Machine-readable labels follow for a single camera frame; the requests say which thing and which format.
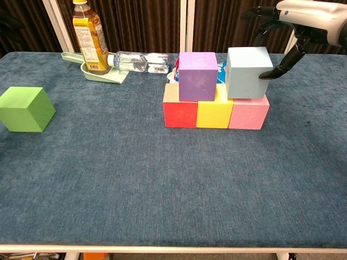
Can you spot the mint green plastic scoop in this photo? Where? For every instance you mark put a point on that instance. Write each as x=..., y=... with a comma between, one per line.
x=108, y=78

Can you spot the purple foam cube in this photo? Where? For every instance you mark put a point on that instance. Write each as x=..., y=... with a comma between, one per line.
x=198, y=81

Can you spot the red foam cube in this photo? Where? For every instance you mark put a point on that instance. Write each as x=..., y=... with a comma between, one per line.
x=180, y=115

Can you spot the yellow capped tea bottle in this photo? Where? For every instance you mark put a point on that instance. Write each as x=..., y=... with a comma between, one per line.
x=90, y=40

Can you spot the white scalloped plate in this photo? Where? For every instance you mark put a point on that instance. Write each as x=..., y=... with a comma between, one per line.
x=170, y=77

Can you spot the white table leg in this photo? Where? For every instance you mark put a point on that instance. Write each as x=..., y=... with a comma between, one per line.
x=72, y=256
x=282, y=256

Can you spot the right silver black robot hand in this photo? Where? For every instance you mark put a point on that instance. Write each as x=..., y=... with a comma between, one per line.
x=311, y=12

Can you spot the orange yellow flat bar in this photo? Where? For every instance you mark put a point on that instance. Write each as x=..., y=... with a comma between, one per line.
x=95, y=256

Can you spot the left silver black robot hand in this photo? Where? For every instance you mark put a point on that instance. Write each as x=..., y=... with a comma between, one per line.
x=8, y=24

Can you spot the silver partition post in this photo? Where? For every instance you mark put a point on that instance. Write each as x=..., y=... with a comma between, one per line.
x=186, y=27
x=286, y=51
x=59, y=27

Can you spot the clear plastic water bottle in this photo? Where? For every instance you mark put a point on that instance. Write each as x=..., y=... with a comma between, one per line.
x=135, y=63

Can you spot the blue red snack bag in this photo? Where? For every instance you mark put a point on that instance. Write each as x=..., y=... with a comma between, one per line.
x=221, y=73

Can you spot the blue table cloth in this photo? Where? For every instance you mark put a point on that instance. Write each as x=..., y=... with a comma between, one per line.
x=162, y=189

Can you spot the pink foam cube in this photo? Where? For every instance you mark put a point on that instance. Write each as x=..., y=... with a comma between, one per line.
x=248, y=116

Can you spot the yellow foam cube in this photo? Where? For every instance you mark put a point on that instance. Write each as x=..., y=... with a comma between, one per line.
x=214, y=115

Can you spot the dark brown pleated curtain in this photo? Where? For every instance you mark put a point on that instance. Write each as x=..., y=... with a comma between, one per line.
x=141, y=27
x=35, y=32
x=320, y=49
x=217, y=27

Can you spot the green foam cube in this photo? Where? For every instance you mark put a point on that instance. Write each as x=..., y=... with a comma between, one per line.
x=24, y=108

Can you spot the light blue foam cube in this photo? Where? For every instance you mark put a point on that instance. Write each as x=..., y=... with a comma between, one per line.
x=246, y=75

